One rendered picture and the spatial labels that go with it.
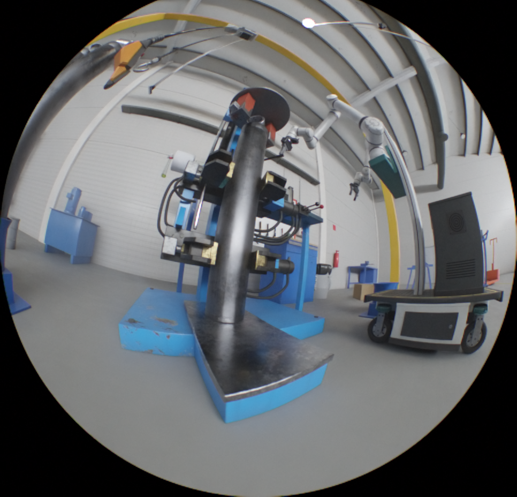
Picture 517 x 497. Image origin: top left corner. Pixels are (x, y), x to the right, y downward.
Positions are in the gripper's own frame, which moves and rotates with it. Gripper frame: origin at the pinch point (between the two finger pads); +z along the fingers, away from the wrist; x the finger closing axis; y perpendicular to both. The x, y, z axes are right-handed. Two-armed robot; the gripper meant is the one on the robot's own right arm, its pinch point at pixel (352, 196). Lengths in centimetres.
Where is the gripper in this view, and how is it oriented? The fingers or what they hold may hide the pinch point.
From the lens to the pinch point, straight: 192.1
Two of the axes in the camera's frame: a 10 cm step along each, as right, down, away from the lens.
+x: 8.0, 3.2, 5.1
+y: 4.3, 2.8, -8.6
